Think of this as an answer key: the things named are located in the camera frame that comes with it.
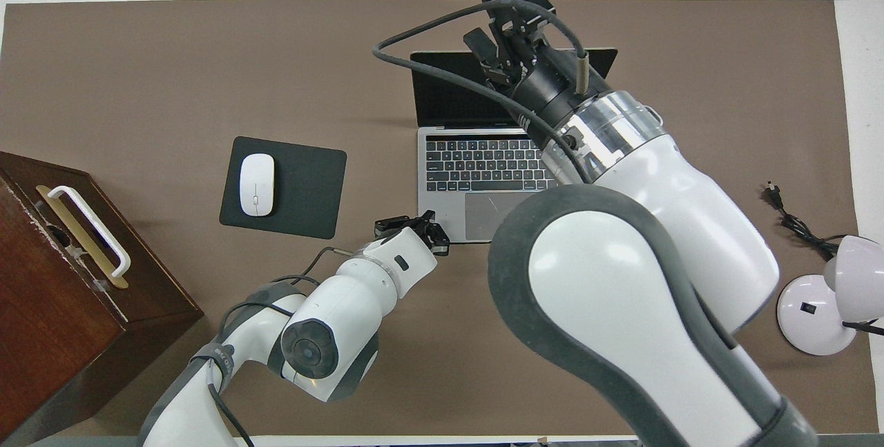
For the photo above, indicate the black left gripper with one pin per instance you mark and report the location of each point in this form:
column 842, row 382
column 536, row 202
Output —
column 416, row 224

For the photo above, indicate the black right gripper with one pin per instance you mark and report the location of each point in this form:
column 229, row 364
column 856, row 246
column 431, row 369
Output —
column 552, row 91

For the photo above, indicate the silver grey laptop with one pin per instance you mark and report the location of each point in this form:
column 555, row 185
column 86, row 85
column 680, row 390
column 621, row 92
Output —
column 469, row 164

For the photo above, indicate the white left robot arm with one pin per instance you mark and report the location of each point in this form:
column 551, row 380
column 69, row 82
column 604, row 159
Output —
column 331, row 322

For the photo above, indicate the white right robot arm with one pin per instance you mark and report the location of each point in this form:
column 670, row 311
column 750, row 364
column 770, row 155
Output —
column 621, row 295

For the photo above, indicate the black mouse pad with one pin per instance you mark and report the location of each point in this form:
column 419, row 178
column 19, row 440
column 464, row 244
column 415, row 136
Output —
column 311, row 188

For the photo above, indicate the white computer mouse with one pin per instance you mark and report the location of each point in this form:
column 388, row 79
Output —
column 257, row 184

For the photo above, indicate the brown table mat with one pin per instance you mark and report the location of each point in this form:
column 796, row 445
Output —
column 207, row 74

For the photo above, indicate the dark brown wooden box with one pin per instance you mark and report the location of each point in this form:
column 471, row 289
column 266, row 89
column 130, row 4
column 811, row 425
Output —
column 55, row 336

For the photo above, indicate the white desk lamp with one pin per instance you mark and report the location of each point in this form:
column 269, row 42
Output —
column 808, row 316

